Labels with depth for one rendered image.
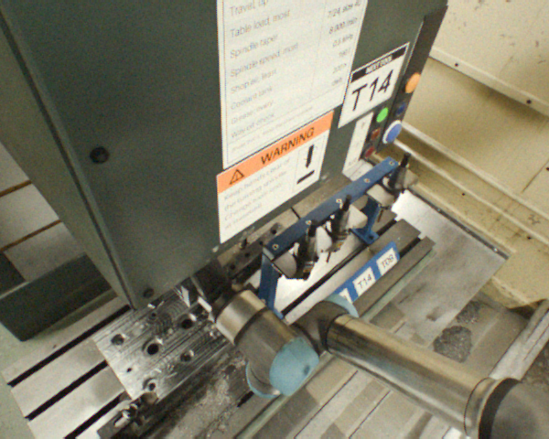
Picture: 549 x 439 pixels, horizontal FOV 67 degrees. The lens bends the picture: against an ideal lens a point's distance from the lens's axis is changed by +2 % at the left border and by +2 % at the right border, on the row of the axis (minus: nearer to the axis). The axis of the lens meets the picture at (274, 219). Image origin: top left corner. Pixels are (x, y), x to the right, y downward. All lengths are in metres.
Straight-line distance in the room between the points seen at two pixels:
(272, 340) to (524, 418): 0.30
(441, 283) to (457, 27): 0.81
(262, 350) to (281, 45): 0.41
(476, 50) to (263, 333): 1.01
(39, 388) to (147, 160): 0.97
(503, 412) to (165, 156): 0.43
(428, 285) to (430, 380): 0.98
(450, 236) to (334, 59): 1.26
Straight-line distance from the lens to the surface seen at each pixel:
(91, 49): 0.25
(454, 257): 1.59
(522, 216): 1.50
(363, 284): 1.25
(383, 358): 0.63
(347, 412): 1.29
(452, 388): 0.58
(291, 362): 0.59
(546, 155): 1.38
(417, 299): 1.54
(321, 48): 0.38
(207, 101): 0.31
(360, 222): 1.01
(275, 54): 0.34
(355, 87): 0.46
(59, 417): 1.18
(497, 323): 1.71
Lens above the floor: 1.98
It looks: 52 degrees down
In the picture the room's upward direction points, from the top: 7 degrees clockwise
